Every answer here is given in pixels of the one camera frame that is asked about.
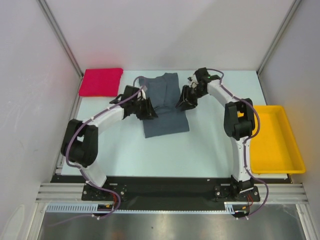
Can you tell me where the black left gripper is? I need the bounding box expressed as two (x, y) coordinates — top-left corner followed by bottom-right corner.
(131, 97), (158, 121)

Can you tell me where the grey t-shirt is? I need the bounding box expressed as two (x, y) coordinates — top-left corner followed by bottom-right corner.
(138, 72), (190, 138)

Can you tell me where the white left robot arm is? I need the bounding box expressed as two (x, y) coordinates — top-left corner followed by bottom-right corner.
(60, 85), (158, 201)

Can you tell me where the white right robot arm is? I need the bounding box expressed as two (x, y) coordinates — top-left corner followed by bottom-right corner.
(133, 67), (260, 201)

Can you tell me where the folded red t-shirt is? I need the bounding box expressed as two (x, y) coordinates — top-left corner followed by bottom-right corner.
(78, 68), (124, 97)

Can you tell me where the yellow plastic tray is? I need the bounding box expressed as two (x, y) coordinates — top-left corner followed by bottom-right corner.
(250, 105), (306, 175)

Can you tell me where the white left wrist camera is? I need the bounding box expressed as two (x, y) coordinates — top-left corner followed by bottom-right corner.
(140, 85), (148, 100)

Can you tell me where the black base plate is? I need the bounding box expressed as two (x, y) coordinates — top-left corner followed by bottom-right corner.
(50, 175), (291, 212)

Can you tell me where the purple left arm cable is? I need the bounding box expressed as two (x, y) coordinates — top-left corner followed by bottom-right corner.
(47, 75), (148, 227)

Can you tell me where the white cable duct right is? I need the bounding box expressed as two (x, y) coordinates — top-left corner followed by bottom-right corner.
(224, 202), (250, 214)

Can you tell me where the white cable duct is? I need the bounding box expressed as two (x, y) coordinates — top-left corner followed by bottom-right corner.
(224, 202), (250, 214)
(46, 203), (114, 213)

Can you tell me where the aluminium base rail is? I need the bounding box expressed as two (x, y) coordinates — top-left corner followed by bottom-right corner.
(35, 183), (309, 204)

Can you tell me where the white cable duct left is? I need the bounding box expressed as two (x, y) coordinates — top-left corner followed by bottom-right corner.
(46, 203), (114, 213)

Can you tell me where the aluminium frame post left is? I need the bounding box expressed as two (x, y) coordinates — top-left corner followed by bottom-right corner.
(36, 0), (84, 77)

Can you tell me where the aluminium frame post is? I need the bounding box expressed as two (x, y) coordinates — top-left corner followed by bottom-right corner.
(36, 0), (84, 77)
(256, 0), (304, 77)

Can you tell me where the aluminium frame post right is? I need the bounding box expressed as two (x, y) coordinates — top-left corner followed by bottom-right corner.
(256, 0), (304, 77)

